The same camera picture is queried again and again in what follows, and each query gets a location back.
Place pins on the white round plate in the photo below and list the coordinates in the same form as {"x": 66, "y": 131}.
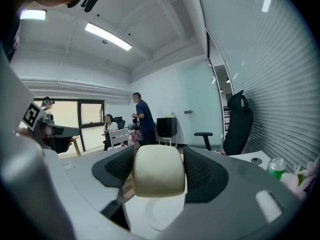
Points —
{"x": 165, "y": 211}

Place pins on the white stool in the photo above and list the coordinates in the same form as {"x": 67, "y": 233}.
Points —
{"x": 167, "y": 140}

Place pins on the green drink can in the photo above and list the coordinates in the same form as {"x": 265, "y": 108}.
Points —
{"x": 275, "y": 169}

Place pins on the grey table grommet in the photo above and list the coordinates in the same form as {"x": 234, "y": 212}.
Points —
{"x": 256, "y": 160}

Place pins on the person's black printed shirt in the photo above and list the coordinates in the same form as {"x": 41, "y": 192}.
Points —
{"x": 10, "y": 39}

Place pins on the pink flower bouquet in pot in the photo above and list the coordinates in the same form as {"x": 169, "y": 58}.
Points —
{"x": 302, "y": 179}

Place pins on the small black desk chair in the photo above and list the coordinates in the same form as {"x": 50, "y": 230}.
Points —
{"x": 120, "y": 122}

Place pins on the light wooden table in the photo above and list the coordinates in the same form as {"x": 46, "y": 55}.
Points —
{"x": 76, "y": 146}

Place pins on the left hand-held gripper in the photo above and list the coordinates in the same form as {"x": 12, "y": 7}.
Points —
{"x": 31, "y": 115}

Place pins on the long ceiling light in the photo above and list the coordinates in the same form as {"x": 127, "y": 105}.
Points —
{"x": 108, "y": 36}

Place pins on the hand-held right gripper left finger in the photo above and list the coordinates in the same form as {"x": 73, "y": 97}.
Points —
{"x": 82, "y": 179}

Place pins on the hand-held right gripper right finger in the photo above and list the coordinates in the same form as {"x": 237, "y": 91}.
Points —
{"x": 237, "y": 196}

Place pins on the square ceiling light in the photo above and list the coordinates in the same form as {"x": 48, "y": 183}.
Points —
{"x": 33, "y": 14}

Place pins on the black cabinet box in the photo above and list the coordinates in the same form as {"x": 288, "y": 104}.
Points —
{"x": 166, "y": 127}

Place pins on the cream bread roll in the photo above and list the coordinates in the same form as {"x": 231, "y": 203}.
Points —
{"x": 158, "y": 171}

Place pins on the checkered cloth table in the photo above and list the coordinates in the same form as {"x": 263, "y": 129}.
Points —
{"x": 135, "y": 137}

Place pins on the black mesh office chair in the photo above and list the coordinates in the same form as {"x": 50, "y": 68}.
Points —
{"x": 237, "y": 126}

